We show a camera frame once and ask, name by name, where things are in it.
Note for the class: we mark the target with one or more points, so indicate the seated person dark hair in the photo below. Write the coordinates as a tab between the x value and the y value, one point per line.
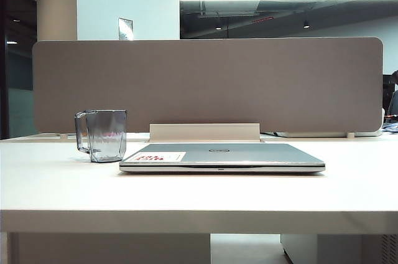
395	78

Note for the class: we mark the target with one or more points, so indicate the silver closed laptop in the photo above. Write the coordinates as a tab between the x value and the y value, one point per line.
248	153

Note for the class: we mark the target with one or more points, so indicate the white sticker red writing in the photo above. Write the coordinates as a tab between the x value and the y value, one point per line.
169	156

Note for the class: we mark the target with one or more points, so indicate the brown desk partition panel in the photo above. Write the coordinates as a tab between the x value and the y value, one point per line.
202	89

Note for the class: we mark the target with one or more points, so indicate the framed wall notice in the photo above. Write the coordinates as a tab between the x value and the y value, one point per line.
125	29

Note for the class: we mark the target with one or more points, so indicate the clear grey water cup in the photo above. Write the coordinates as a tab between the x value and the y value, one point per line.
105	139

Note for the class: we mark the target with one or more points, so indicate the small ceiling downlight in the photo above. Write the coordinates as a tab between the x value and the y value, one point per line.
306	25

